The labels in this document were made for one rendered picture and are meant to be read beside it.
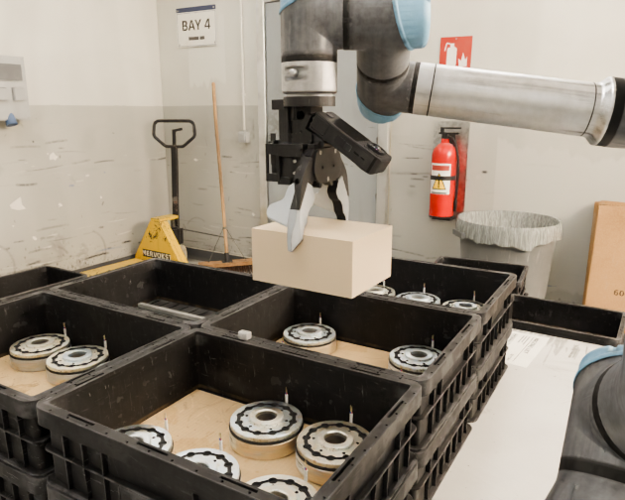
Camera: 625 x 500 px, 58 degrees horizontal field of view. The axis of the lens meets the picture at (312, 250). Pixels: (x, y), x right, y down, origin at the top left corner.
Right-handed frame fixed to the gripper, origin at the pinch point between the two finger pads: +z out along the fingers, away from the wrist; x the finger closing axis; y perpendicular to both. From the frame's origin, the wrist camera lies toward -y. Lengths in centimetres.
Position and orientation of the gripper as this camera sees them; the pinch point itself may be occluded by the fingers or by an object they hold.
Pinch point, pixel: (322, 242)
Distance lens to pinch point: 80.3
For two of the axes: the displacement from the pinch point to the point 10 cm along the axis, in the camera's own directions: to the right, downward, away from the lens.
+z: 0.1, 9.7, 2.4
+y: -8.5, -1.2, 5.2
